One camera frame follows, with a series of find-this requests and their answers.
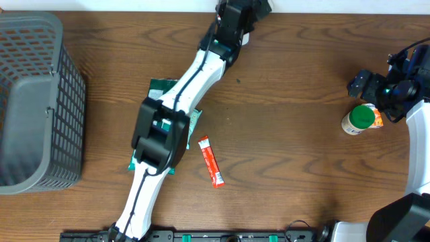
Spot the green lid jar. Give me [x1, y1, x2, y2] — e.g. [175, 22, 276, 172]
[341, 106, 375, 135]

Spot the small orange box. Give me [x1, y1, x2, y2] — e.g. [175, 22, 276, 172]
[363, 103, 384, 128]

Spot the light green wipes pack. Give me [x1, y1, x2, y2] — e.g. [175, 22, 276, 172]
[186, 109, 202, 149]

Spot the red stick sachet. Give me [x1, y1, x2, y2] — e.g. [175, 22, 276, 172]
[198, 136, 225, 188]

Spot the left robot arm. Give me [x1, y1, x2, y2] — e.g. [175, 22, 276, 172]
[107, 0, 272, 241]

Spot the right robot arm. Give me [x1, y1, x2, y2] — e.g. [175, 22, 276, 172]
[314, 38, 429, 242]

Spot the white barcode scanner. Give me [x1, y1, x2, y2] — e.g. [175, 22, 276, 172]
[241, 33, 249, 46]

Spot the grey plastic mesh basket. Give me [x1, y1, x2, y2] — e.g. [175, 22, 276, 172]
[1, 11, 87, 195]

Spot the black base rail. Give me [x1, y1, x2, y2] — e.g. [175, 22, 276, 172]
[59, 229, 331, 242]

